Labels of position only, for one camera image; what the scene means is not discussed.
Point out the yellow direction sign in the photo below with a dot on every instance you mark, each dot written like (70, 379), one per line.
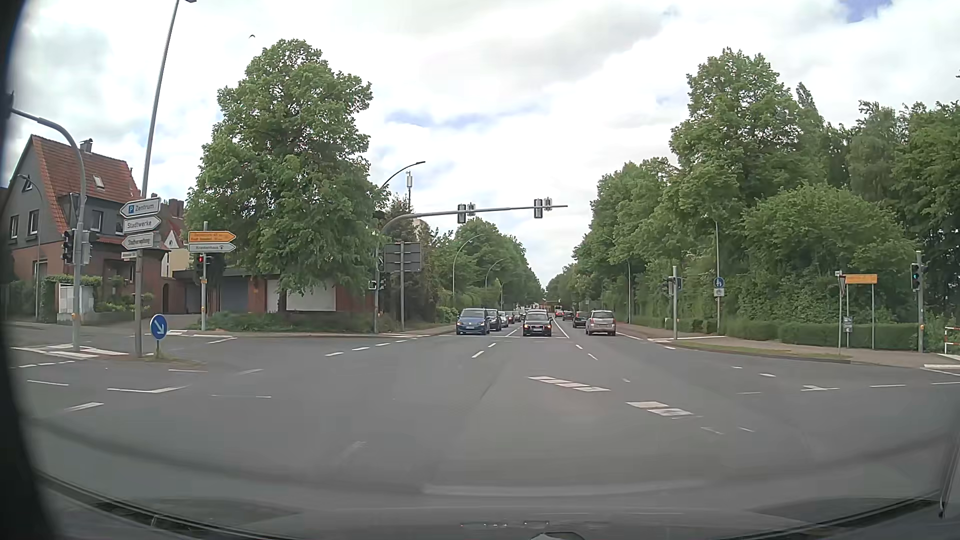
(860, 281)

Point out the large green tree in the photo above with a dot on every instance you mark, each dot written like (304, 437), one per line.
(289, 180)

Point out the lamp post with direction signs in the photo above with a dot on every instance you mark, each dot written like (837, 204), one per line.
(141, 225)

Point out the car's own bonnet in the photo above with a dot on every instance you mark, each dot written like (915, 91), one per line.
(480, 517)

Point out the road markings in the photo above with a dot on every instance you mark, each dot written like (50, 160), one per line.
(568, 384)

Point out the blue car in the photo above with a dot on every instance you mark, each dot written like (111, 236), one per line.
(473, 322)

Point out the low brick building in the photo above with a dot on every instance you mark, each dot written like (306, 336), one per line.
(255, 294)

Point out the traffic light on post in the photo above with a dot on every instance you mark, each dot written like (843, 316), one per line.
(918, 279)
(673, 289)

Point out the pavement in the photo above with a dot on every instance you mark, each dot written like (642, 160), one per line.
(787, 346)
(90, 324)

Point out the overhead traffic light gantry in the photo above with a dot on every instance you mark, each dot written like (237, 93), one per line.
(465, 214)

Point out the grass verge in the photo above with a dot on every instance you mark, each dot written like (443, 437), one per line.
(300, 322)

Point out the traffic light with yellow signs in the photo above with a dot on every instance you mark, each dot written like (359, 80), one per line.
(203, 255)

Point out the give way sign post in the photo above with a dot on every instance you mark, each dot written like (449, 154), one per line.
(840, 300)

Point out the green hedge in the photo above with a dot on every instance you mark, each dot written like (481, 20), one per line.
(817, 334)

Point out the grey asphalt road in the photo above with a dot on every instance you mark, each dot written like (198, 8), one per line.
(450, 420)

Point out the red-roofed brick house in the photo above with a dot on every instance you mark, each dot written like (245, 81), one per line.
(67, 217)

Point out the queue of cars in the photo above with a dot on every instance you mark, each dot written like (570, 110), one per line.
(510, 316)

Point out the silver car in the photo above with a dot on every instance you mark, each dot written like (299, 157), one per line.
(601, 322)

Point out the row of trees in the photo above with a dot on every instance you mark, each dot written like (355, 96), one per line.
(480, 262)
(757, 210)

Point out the kerbed traffic island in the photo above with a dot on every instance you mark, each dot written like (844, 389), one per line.
(161, 358)

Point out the dark car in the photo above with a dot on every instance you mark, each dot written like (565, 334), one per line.
(580, 319)

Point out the grey sign board back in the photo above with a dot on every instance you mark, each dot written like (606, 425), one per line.
(403, 259)

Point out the black car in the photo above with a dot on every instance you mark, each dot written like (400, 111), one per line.
(537, 323)

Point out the round blue arrow sign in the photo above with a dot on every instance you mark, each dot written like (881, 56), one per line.
(158, 328)

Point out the red white barrier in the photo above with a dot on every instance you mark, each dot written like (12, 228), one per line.
(951, 339)

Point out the curved lamp post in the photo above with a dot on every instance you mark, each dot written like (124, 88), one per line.
(454, 270)
(401, 174)

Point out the blue round sign on post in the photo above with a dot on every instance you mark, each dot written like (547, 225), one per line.
(718, 289)

